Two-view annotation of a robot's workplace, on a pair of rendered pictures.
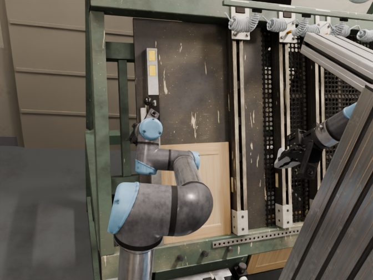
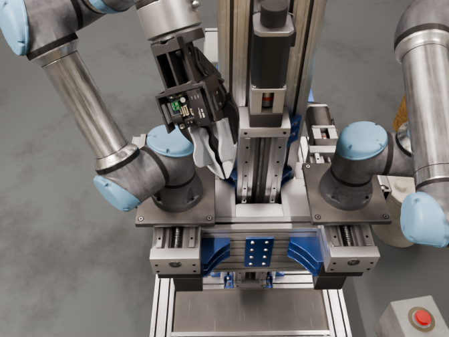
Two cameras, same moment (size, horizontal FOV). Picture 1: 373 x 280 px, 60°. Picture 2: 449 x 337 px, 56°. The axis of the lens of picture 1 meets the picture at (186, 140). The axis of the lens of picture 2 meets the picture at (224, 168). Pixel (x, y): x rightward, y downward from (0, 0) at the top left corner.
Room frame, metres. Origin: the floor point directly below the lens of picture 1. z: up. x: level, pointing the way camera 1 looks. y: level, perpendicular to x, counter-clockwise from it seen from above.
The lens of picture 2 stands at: (1.37, -0.23, 2.01)
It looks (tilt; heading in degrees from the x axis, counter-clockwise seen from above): 48 degrees down; 193
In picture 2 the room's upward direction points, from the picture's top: straight up
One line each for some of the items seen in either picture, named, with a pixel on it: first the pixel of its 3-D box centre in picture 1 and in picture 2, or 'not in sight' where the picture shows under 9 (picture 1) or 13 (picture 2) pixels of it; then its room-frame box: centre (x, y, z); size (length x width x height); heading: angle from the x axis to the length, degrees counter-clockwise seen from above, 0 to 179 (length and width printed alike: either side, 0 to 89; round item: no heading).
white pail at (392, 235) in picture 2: not in sight; (410, 202); (-0.17, 0.41, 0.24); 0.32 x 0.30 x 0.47; 104
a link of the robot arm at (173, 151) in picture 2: not in sight; (170, 154); (0.65, -0.55, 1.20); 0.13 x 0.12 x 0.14; 149
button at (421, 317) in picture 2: not in sight; (421, 318); (0.82, 0.17, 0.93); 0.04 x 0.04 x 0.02
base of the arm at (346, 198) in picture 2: not in sight; (348, 179); (0.52, -0.07, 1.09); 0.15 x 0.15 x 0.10
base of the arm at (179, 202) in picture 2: not in sight; (176, 180); (0.64, -0.55, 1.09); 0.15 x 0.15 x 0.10
